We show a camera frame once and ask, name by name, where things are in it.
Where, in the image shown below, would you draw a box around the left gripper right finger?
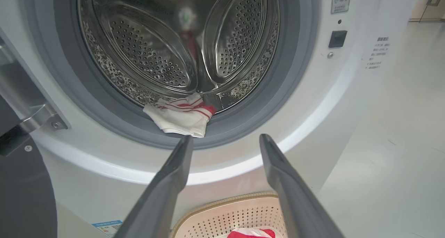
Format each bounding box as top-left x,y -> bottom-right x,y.
259,134 -> 345,238

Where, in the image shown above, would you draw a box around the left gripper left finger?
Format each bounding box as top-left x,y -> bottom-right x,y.
113,135 -> 194,238

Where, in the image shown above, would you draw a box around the red Bulls jersey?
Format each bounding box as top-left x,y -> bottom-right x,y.
227,227 -> 276,238

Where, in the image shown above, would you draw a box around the white garment with red stripes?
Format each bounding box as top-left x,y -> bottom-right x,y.
143,93 -> 217,138

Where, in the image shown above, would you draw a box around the dark round glass washer door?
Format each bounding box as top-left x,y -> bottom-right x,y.
0,29 -> 70,238

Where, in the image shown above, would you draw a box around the cream perforated laundry basket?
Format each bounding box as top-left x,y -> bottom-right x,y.
170,192 -> 289,238

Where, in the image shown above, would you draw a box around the white front-load washing machine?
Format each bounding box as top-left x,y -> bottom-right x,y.
0,0 -> 421,238

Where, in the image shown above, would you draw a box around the grey rubber door gasket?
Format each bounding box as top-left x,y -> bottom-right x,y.
21,0 -> 320,151

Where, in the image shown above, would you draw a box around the metal door hinge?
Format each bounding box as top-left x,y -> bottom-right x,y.
0,43 -> 69,134

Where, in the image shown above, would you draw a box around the black door latch socket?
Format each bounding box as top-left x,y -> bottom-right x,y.
329,30 -> 348,49

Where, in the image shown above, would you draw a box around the blue energy label sticker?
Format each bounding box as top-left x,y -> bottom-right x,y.
91,220 -> 123,238

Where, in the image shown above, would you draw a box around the steel perforated washer drum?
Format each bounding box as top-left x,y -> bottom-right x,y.
77,0 -> 280,113

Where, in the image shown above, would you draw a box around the black printed text label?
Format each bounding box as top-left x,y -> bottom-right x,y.
365,36 -> 390,70

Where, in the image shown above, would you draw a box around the grey warning sticker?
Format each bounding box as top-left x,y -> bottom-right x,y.
331,0 -> 351,14

